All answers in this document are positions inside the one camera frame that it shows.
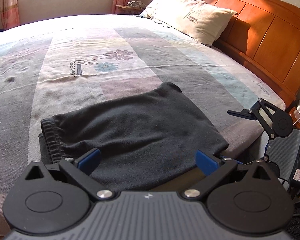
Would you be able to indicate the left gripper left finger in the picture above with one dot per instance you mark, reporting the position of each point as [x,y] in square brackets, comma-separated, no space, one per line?
[78,171]

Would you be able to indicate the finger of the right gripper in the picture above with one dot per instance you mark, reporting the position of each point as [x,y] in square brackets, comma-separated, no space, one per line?
[245,114]

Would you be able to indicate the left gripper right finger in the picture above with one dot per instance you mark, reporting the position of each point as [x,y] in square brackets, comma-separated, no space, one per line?
[217,172]

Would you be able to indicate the dark grey trousers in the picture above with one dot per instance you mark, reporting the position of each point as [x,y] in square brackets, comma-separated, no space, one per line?
[145,140]

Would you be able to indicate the orange wooden headboard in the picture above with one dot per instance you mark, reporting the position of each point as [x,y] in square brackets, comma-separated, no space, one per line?
[264,36]

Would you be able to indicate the pastel patchwork bed sheet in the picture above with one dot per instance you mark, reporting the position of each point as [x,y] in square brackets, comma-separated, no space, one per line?
[60,65]

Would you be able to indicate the cream printed pillow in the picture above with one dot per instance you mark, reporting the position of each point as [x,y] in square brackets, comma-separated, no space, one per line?
[195,18]

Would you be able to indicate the wooden bedside table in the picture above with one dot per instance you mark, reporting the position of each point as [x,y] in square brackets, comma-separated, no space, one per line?
[128,10]

